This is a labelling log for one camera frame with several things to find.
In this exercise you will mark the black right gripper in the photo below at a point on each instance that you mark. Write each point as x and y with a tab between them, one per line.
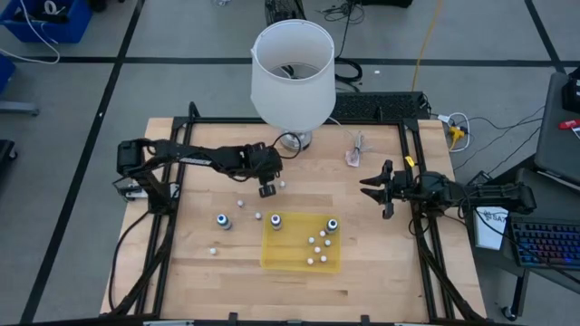
404	185

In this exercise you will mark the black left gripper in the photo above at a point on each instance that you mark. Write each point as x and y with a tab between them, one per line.
265	165

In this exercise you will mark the large purple food coloring bottle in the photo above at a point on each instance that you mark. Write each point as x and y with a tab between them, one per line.
276	221

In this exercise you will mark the large black food coloring bottle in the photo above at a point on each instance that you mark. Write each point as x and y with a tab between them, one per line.
332	225

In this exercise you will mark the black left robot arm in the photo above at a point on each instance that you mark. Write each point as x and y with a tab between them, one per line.
195	156

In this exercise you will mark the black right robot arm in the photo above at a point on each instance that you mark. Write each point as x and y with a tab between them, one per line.
494	194

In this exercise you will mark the large blue food coloring bottle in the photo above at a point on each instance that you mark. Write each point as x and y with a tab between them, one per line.
223	221

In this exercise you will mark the yellow tape tag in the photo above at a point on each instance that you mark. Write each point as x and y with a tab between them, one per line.
409	161

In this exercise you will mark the clear plastic bag package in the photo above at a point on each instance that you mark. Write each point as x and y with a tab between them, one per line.
353	158

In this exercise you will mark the yellow plastic tray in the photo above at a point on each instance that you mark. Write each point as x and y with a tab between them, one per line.
285	244

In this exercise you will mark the yellow power plug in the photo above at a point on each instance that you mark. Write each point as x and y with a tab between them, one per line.
455	132

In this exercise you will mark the white paper sheet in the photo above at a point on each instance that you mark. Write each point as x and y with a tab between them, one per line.
491	231

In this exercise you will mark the black computer keyboard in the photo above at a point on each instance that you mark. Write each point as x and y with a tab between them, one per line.
544	242

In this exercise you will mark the black rolling keyboard cart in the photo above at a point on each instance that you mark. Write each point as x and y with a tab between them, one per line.
559	199

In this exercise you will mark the grey desk top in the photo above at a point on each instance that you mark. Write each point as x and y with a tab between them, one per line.
555	136

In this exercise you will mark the black desk device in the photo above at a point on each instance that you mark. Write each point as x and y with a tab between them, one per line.
572	93

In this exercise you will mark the blue plastic bin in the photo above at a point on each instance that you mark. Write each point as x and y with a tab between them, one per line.
72	22
5	72

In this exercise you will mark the grey metal floor bar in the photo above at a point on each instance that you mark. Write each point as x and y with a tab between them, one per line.
18	108

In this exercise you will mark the black aluminium table frame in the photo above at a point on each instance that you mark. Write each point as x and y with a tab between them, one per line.
217	121

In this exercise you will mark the silver mounting bracket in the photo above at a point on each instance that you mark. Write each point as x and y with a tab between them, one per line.
131	194

